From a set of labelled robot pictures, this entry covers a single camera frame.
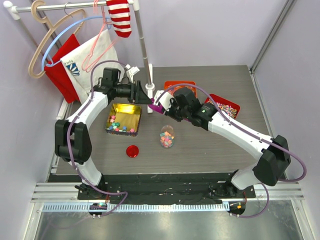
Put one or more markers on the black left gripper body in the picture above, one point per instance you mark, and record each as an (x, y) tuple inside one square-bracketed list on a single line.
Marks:
[(123, 91)]

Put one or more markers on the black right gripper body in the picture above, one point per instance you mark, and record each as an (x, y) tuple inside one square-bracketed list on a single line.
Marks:
[(176, 113)]

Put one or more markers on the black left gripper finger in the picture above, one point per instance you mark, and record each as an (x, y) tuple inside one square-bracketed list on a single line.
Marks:
[(141, 97), (134, 91)]

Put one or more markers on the purple plastic scoop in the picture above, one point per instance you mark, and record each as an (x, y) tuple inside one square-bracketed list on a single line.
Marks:
[(153, 108)]

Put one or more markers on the gold tin of star candies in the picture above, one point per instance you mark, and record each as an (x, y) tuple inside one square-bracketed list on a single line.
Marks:
[(124, 119)]

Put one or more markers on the orange candy box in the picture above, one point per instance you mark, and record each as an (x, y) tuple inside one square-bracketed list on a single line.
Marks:
[(173, 86)]

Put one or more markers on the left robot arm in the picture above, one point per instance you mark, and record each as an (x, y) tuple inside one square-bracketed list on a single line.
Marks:
[(72, 141)]

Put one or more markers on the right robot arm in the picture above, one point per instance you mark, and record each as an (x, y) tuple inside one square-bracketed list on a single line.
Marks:
[(270, 153)]

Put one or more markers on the clear plastic jar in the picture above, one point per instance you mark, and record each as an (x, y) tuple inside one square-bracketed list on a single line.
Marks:
[(167, 136)]

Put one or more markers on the red lollipop box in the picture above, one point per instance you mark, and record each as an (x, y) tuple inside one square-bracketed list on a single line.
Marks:
[(231, 108)]

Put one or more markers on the white cloth bag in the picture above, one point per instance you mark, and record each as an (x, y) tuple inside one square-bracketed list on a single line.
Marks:
[(79, 62)]

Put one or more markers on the red jar lid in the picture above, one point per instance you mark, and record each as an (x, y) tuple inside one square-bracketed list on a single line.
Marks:
[(132, 151)]

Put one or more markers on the red cloth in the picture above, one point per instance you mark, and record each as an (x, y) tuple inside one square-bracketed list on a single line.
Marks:
[(57, 73)]

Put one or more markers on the red white striped sock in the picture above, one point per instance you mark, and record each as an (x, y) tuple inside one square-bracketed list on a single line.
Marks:
[(119, 13)]

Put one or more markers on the wooden clothes hanger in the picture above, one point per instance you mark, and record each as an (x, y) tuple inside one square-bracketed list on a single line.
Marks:
[(52, 27)]

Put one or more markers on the white clothes rack stand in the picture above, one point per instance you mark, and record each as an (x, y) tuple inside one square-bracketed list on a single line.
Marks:
[(15, 11)]

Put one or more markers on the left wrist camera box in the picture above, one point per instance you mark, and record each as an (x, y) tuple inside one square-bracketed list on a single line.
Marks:
[(131, 71)]

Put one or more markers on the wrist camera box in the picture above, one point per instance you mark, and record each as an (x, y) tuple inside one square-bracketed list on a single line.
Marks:
[(131, 71), (162, 100)]

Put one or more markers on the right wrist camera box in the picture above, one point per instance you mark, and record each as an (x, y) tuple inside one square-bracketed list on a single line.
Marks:
[(162, 100)]

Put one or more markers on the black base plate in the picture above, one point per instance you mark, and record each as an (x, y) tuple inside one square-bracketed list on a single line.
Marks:
[(162, 187)]

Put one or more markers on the aluminium rail frame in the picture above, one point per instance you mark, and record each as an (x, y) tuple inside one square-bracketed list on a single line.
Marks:
[(194, 212)]

